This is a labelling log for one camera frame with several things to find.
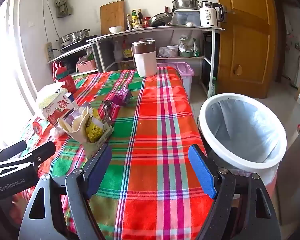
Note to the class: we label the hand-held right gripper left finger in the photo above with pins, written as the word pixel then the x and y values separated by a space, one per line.
pixel 100 171

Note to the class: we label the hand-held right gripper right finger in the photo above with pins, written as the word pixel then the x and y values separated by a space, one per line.
pixel 202 172

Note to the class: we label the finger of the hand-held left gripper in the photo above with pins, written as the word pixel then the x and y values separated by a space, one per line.
pixel 12 150
pixel 43 151

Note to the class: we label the cream wrapper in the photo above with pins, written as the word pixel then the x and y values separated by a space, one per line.
pixel 77 127

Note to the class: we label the yellow snack packet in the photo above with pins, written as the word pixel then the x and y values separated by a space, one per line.
pixel 93 128

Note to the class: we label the red white milk carton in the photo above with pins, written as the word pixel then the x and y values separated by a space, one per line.
pixel 58 110

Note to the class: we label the white round trash bin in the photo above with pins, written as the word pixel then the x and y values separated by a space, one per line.
pixel 207 127

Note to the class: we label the brown snack wrapper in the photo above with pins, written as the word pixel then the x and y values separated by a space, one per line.
pixel 106 112

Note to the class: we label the purple snack wrapper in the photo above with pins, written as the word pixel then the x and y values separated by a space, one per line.
pixel 121 97

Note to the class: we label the white crumpled tissue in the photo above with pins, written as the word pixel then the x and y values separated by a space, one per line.
pixel 56 133

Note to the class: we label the red white round lid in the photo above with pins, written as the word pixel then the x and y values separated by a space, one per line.
pixel 37 128

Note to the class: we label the yellow floral tissue pack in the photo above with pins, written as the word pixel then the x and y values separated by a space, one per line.
pixel 47 97

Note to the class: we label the translucent bin liner bag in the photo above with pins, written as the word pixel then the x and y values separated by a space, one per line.
pixel 240 130

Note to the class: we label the red green plaid tablecloth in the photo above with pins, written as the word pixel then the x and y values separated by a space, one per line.
pixel 150 135

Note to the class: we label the red water bottle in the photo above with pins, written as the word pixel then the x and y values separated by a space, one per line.
pixel 66 81

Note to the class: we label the green cardboard carton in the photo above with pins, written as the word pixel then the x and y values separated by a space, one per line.
pixel 80 76

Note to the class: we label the pink plastic basket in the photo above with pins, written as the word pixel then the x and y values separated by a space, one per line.
pixel 86 66

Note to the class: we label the white power strip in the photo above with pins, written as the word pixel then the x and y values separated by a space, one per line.
pixel 49 51

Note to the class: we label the low white stove rack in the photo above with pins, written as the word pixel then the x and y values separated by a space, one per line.
pixel 70 52

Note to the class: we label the pink lidded storage box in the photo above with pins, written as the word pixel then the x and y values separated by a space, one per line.
pixel 180 68

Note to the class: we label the yellow cooking oil jug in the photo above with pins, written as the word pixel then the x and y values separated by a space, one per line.
pixel 126 66

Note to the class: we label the white brown lidded jug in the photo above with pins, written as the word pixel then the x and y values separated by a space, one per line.
pixel 145 62

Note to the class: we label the steel steamer pot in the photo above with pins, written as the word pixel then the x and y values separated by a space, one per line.
pixel 72 36

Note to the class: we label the clear plastic bottle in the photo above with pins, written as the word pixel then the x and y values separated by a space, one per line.
pixel 117 52

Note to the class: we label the red cap seasoning bottle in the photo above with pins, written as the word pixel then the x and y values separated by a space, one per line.
pixel 127 51

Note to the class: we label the green bowl with bags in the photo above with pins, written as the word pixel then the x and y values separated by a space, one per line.
pixel 187 48

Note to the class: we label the white plastic jar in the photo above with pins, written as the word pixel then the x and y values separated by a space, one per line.
pixel 172 50

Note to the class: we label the clear plastic bag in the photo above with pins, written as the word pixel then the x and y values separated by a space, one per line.
pixel 163 52

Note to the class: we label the wooden door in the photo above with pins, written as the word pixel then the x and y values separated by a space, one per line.
pixel 245 42

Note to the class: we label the white ceramic bowl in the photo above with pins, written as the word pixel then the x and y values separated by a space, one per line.
pixel 115 29

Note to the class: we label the clear sauce bottle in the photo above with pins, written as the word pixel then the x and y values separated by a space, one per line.
pixel 128 23

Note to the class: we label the white kitchen shelf rack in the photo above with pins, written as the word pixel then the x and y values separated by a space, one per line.
pixel 155 29

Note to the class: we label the wooden cutting board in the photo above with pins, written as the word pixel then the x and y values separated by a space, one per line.
pixel 112 15

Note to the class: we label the yellow label sauce bottle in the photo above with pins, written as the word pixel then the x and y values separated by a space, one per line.
pixel 134 20

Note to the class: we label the clear plastic storage container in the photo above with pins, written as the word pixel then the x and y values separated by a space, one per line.
pixel 186 17

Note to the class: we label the red lidded jar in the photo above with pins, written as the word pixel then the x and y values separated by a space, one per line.
pixel 146 22

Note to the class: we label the white electric kettle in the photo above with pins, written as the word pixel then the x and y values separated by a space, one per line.
pixel 208 16

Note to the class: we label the dark sauce bottle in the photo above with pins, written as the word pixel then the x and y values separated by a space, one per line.
pixel 140 17

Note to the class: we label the steel frying pan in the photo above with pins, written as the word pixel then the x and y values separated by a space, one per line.
pixel 160 18

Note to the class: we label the steel mixing bowl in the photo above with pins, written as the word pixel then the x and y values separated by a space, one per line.
pixel 185 4

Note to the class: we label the white window frame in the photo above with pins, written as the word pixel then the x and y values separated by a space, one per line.
pixel 15 67

